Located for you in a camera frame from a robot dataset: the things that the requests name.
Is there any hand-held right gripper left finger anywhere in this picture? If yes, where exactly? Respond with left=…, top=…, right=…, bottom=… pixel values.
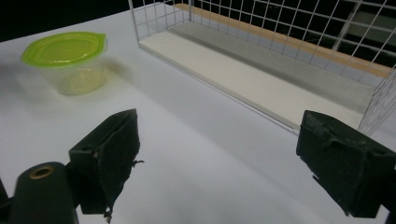
left=68, top=108, right=145, bottom=224

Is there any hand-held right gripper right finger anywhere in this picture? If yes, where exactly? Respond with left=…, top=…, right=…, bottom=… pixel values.
left=295, top=109, right=396, bottom=218

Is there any clear container with green lid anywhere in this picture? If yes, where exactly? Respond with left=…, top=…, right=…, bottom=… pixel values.
left=20, top=31, right=108, bottom=96

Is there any white wire rack shelf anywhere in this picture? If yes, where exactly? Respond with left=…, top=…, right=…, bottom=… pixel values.
left=127, top=0, right=396, bottom=136

